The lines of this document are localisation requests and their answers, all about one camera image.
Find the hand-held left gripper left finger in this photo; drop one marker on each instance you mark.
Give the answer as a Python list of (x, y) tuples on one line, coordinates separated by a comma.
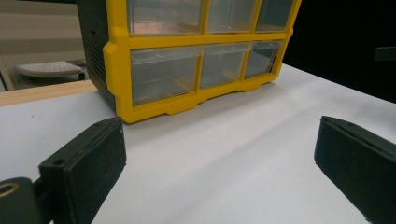
[(90, 168)]

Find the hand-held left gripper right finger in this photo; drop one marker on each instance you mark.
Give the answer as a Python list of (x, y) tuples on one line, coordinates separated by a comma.
[(358, 161)]

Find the yellow black drawer cabinet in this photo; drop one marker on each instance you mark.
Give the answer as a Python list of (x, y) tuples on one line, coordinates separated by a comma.
[(120, 77)]

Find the grey perforated stool seat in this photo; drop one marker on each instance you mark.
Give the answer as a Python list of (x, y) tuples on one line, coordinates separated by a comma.
[(46, 70)]

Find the dark grey flat panel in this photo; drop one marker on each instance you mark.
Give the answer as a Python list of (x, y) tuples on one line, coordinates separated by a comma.
[(386, 53)]

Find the set of clear plastic drawers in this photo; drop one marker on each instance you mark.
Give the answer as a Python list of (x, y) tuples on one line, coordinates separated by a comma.
[(162, 73)]

